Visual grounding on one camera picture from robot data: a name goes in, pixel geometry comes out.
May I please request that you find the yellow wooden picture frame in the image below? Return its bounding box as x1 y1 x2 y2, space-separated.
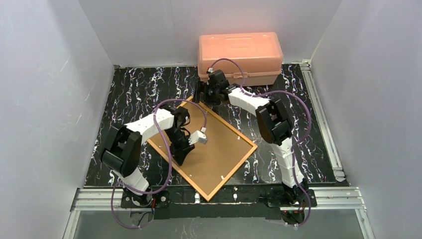
147 96 258 203

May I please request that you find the brown cardboard backing board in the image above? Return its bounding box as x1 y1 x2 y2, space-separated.
172 102 257 201

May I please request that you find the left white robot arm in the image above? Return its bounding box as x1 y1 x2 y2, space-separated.
100 104 195 196

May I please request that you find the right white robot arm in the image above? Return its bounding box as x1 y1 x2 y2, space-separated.
193 70 307 204

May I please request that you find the orange plastic storage box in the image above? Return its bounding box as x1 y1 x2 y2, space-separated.
198 32 284 87

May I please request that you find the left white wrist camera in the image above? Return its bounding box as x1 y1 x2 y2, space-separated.
189 130 208 145

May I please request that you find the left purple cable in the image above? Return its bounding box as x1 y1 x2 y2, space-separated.
110 99 209 231

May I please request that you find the purple cable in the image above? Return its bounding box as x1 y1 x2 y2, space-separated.
208 58 313 228
110 99 209 231

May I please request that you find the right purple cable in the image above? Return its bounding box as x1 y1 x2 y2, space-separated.
208 58 313 228

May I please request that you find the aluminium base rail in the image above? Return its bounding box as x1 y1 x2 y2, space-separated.
71 184 367 211

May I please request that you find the aluminium side rail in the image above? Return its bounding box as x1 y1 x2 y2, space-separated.
299 59 346 182

